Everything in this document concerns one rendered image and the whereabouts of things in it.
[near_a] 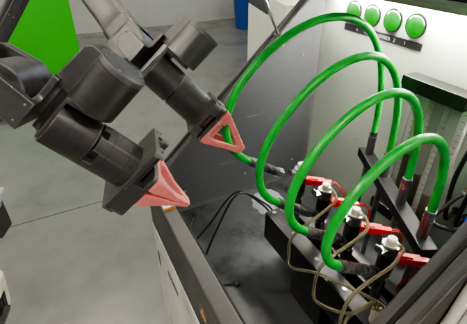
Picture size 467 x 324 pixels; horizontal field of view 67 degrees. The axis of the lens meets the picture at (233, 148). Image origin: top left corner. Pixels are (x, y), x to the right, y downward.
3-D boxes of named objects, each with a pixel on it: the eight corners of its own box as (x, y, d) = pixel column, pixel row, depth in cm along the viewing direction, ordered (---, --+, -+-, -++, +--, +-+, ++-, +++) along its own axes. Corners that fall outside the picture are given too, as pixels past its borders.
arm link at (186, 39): (144, 66, 66) (112, 42, 58) (187, 19, 64) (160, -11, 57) (180, 106, 60) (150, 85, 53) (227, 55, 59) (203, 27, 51)
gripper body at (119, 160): (169, 160, 41) (115, 124, 38) (114, 216, 44) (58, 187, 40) (165, 134, 47) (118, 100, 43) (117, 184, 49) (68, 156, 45)
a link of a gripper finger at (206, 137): (249, 128, 66) (213, 94, 63) (258, 140, 60) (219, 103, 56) (224, 154, 67) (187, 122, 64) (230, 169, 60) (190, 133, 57)
